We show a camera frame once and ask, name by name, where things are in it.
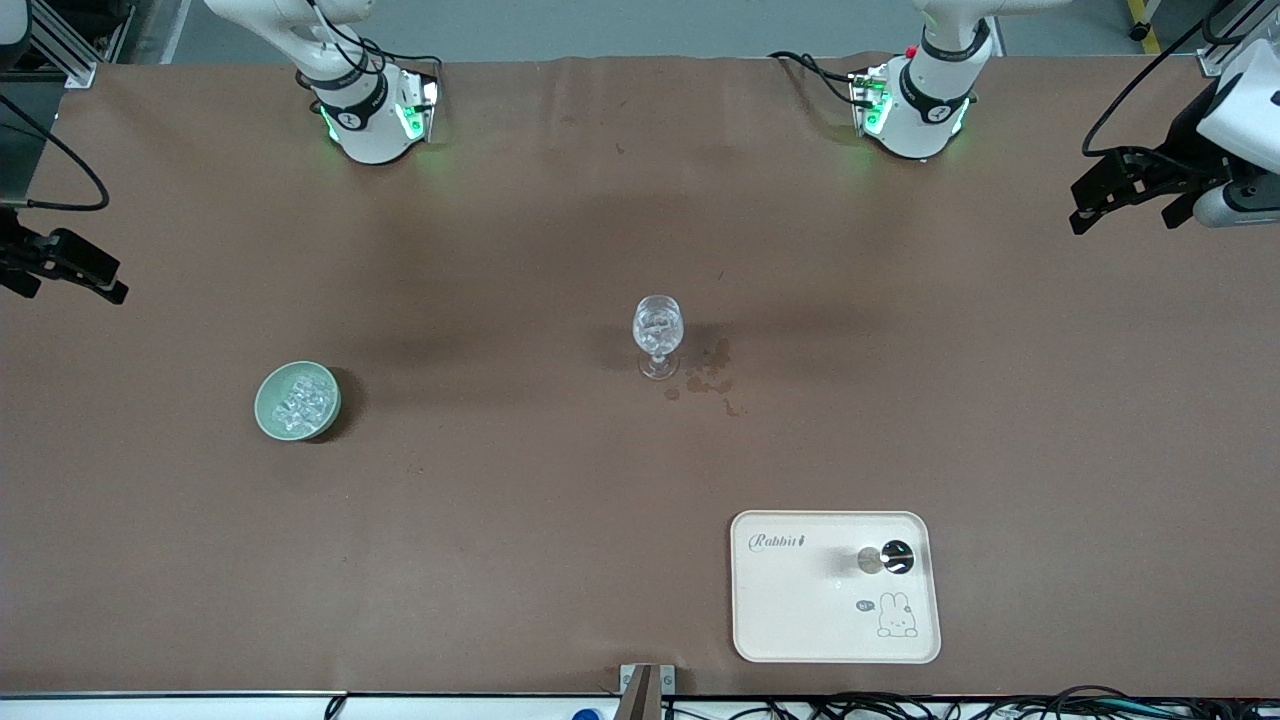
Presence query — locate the pile of clear ice cubes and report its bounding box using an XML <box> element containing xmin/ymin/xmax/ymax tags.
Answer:
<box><xmin>272</xmin><ymin>370</ymin><xmax>336</xmax><ymax>436</ymax></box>

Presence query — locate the black left base cable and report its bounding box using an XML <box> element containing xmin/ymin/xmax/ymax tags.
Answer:
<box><xmin>768</xmin><ymin>50</ymin><xmax>863</xmax><ymax>109</ymax></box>

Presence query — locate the brown upright bar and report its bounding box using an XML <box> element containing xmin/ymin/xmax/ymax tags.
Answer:
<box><xmin>622</xmin><ymin>665</ymin><xmax>658</xmax><ymax>720</ymax></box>

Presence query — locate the brown table cover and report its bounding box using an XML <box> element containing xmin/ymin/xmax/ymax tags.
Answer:
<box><xmin>0</xmin><ymin>52</ymin><xmax>1280</xmax><ymax>698</ymax></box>

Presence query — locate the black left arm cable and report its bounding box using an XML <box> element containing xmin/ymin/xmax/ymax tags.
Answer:
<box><xmin>1082</xmin><ymin>0</ymin><xmax>1241</xmax><ymax>159</ymax></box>

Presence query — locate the silver metal jigger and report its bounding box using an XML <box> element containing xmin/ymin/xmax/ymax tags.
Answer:
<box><xmin>857</xmin><ymin>538</ymin><xmax>916</xmax><ymax>578</ymax></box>

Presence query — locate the cream tray with rabbit print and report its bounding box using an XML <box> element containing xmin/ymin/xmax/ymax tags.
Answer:
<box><xmin>730</xmin><ymin>510</ymin><xmax>943</xmax><ymax>665</ymax></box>

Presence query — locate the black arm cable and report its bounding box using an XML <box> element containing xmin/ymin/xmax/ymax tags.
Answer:
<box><xmin>0</xmin><ymin>95</ymin><xmax>112</xmax><ymax>212</ymax></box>
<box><xmin>1082</xmin><ymin>0</ymin><xmax>1241</xmax><ymax>159</ymax></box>

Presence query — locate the clear stemmed wine glass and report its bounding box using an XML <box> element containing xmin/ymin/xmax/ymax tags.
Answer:
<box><xmin>632</xmin><ymin>295</ymin><xmax>686</xmax><ymax>381</ymax></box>

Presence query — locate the aluminium frame profile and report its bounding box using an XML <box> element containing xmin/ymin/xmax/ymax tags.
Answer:
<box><xmin>1195</xmin><ymin>0</ymin><xmax>1280</xmax><ymax>79</ymax></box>
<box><xmin>0</xmin><ymin>0</ymin><xmax>98</xmax><ymax>89</ymax></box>

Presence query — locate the bundle of black cables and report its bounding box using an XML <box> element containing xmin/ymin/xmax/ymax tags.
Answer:
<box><xmin>660</xmin><ymin>685</ymin><xmax>1280</xmax><ymax>720</ymax></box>

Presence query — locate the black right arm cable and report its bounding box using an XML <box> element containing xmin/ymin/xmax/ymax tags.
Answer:
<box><xmin>0</xmin><ymin>95</ymin><xmax>112</xmax><ymax>212</ymax></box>

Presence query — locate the grey metal edge bracket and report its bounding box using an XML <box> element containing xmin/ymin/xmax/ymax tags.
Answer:
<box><xmin>619</xmin><ymin>664</ymin><xmax>677</xmax><ymax>720</ymax></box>

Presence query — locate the pale green bowl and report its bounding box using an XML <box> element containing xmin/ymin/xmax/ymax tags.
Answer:
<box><xmin>254</xmin><ymin>361</ymin><xmax>343</xmax><ymax>442</ymax></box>

